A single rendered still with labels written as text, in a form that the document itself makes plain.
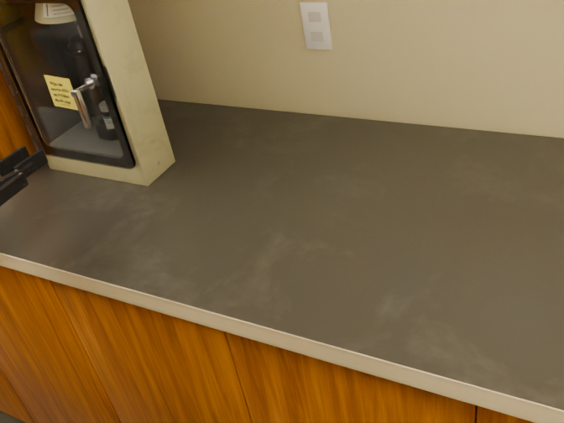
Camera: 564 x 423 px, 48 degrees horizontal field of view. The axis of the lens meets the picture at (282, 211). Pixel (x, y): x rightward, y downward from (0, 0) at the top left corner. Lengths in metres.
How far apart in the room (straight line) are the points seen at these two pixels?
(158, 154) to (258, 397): 0.60
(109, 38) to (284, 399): 0.79
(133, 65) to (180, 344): 0.59
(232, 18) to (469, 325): 1.00
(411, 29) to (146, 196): 0.70
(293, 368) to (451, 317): 0.30
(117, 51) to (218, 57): 0.44
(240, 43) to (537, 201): 0.85
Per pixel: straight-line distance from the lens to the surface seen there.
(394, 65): 1.52
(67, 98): 1.47
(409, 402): 1.07
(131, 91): 1.41
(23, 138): 1.70
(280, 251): 1.18
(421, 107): 1.54
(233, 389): 1.30
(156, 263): 1.23
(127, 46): 1.40
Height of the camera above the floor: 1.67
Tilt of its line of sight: 35 degrees down
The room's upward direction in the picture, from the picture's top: 11 degrees counter-clockwise
